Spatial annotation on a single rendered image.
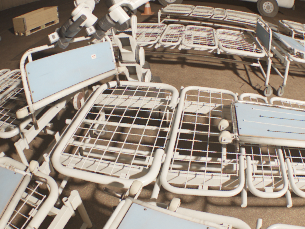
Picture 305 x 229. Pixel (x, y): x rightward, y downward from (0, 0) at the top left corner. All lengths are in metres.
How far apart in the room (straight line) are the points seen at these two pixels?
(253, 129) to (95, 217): 1.05
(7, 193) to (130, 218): 0.58
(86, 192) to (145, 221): 0.93
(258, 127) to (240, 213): 0.59
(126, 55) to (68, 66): 0.72
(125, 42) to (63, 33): 0.81
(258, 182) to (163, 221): 0.55
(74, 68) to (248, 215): 1.36
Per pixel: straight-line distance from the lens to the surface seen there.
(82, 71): 1.43
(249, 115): 1.43
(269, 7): 8.77
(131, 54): 1.97
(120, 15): 1.37
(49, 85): 1.26
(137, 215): 0.88
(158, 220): 0.88
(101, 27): 1.43
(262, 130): 1.32
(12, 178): 1.21
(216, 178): 1.19
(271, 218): 1.68
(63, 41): 1.24
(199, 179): 1.19
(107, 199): 1.68
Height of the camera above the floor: 1.32
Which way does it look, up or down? 35 degrees down
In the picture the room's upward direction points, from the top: 3 degrees counter-clockwise
